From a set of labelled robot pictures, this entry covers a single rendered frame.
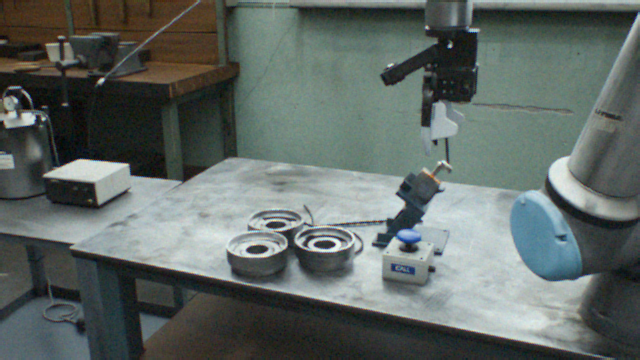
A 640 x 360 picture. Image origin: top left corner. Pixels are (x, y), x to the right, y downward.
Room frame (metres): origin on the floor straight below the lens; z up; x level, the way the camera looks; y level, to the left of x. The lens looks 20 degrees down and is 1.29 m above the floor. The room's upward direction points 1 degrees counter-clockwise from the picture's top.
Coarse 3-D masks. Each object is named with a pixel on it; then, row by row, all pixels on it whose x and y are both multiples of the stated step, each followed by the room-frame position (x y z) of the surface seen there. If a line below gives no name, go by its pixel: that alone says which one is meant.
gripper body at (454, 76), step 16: (432, 32) 1.01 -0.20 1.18; (448, 32) 1.00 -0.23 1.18; (464, 32) 1.00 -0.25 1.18; (448, 48) 1.02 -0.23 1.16; (464, 48) 1.00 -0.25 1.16; (432, 64) 1.02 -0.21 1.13; (448, 64) 1.02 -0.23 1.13; (464, 64) 1.00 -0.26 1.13; (432, 80) 1.00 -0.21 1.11; (448, 80) 1.01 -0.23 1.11; (464, 80) 1.00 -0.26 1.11; (448, 96) 1.00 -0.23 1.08; (464, 96) 0.98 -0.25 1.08
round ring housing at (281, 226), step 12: (252, 216) 1.08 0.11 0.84; (264, 216) 1.10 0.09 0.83; (288, 216) 1.09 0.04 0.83; (300, 216) 1.07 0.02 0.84; (252, 228) 1.02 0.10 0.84; (264, 228) 1.04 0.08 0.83; (276, 228) 1.08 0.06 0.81; (288, 228) 1.01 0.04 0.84; (300, 228) 1.03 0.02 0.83; (288, 240) 1.01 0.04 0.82
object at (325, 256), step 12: (312, 228) 1.01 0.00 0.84; (324, 228) 1.02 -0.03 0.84; (336, 228) 1.01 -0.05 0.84; (300, 240) 0.99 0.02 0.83; (312, 240) 0.98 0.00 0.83; (324, 240) 0.99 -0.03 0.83; (336, 240) 0.98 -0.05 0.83; (348, 240) 0.98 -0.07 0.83; (300, 252) 0.94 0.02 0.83; (312, 252) 0.92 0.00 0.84; (324, 252) 0.92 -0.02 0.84; (336, 252) 0.92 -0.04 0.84; (348, 252) 0.93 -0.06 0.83; (312, 264) 0.92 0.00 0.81; (324, 264) 0.92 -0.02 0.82; (336, 264) 0.92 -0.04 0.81
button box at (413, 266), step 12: (396, 240) 0.95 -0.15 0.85; (384, 252) 0.90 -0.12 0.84; (396, 252) 0.90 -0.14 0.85; (408, 252) 0.90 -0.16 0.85; (420, 252) 0.90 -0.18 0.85; (432, 252) 0.92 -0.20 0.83; (384, 264) 0.89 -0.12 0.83; (396, 264) 0.89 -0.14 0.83; (408, 264) 0.88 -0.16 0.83; (420, 264) 0.87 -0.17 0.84; (432, 264) 0.93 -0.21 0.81; (384, 276) 0.89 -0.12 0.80; (396, 276) 0.89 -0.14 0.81; (408, 276) 0.88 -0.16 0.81; (420, 276) 0.87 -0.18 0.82
